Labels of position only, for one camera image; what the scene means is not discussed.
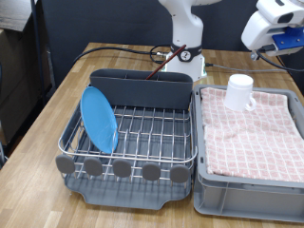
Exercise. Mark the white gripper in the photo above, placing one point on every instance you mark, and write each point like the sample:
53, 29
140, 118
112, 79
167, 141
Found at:
258, 31

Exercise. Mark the blue plastic plate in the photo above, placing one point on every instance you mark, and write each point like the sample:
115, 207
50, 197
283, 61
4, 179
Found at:
99, 120

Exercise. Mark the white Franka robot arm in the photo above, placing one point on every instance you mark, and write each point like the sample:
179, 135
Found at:
185, 25

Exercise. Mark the white plastic mug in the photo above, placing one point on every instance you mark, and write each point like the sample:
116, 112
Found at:
237, 91

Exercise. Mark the pink checkered cloth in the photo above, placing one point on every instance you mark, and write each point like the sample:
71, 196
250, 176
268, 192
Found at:
247, 145

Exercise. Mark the dark grey cutlery holder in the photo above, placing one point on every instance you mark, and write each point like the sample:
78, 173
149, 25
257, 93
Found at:
142, 91

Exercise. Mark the grey plastic crate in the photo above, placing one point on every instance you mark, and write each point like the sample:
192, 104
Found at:
247, 202

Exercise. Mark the black backdrop curtain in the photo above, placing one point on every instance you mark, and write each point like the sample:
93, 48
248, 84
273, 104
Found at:
95, 22

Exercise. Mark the black vertical pole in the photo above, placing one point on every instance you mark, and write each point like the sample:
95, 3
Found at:
37, 47

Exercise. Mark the wooden shelf board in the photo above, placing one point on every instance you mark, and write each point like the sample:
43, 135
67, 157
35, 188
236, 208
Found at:
14, 14

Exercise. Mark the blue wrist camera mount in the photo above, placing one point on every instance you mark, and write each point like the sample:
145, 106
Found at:
288, 38

